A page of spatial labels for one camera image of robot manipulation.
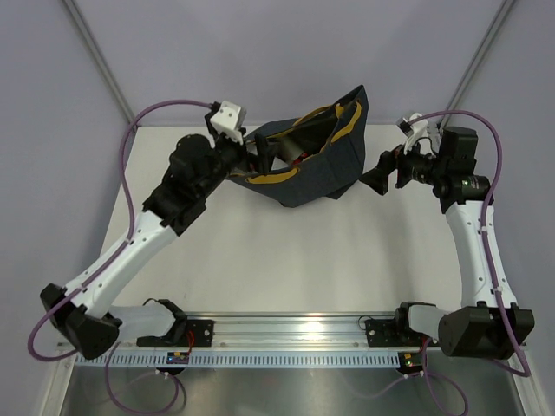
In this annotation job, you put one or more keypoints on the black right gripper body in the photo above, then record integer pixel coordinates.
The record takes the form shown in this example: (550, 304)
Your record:
(420, 167)

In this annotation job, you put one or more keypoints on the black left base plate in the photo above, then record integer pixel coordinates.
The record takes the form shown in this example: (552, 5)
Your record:
(198, 332)

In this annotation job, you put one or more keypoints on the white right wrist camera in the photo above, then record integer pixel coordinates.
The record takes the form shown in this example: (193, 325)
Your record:
(418, 130)

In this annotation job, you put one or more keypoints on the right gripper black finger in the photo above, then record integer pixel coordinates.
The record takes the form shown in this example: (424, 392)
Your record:
(377, 179)
(388, 160)

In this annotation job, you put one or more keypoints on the dark denim canvas bag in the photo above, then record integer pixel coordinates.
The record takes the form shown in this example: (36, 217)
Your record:
(331, 141)

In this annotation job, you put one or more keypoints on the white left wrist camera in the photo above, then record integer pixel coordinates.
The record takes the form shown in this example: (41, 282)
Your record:
(228, 120)

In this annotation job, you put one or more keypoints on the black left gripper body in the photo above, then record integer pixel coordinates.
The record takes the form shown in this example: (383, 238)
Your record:
(227, 155)

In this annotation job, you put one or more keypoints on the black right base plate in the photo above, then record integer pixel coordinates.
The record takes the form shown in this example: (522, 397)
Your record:
(390, 333)

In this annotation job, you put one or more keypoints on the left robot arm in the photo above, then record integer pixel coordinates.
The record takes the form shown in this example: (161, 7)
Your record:
(84, 312)

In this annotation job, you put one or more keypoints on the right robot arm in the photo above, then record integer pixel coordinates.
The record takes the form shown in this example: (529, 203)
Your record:
(489, 323)

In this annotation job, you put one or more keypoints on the grey aluminium corner post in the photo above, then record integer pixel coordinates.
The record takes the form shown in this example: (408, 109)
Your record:
(96, 56)

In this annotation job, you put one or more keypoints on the beige bottle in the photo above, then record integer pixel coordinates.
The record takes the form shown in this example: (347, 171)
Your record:
(289, 151)

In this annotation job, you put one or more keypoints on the white slotted cable duct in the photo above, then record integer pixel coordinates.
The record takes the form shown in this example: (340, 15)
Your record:
(254, 359)

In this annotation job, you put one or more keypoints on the right aluminium frame post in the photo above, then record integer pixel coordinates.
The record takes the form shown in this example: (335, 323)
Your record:
(483, 50)

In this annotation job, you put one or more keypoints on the aluminium mounting rail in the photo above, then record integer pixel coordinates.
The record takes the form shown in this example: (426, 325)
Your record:
(275, 331)

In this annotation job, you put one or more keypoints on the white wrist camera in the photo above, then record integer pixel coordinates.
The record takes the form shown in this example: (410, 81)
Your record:
(228, 120)
(418, 130)

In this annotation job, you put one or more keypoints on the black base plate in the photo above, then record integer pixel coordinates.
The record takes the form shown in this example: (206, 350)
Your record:
(390, 333)
(198, 332)

